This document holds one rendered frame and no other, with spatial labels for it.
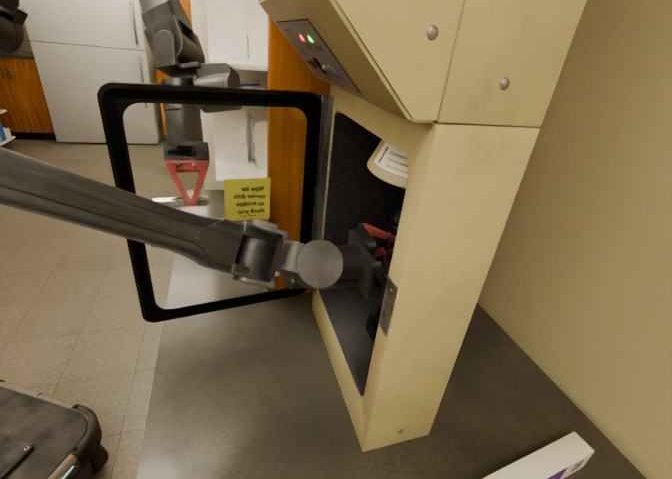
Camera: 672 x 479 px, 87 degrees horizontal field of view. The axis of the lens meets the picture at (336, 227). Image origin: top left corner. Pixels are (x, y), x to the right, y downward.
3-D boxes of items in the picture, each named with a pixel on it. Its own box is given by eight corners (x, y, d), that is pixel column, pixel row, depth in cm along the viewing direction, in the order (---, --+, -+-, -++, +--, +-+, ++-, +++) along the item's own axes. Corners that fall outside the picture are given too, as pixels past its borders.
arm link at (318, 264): (249, 221, 51) (232, 279, 49) (254, 203, 40) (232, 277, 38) (327, 243, 54) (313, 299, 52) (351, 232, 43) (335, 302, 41)
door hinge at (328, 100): (313, 287, 75) (329, 94, 57) (316, 295, 73) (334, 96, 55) (306, 288, 75) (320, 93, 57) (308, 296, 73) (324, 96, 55)
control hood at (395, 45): (330, 78, 56) (336, 4, 52) (439, 124, 29) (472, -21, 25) (257, 72, 53) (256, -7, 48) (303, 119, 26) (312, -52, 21)
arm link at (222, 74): (185, 55, 63) (152, 31, 55) (245, 47, 61) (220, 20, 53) (189, 122, 64) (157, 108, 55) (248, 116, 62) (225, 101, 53)
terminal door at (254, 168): (307, 293, 74) (322, 92, 55) (143, 324, 62) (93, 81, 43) (306, 291, 75) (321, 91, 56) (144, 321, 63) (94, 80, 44)
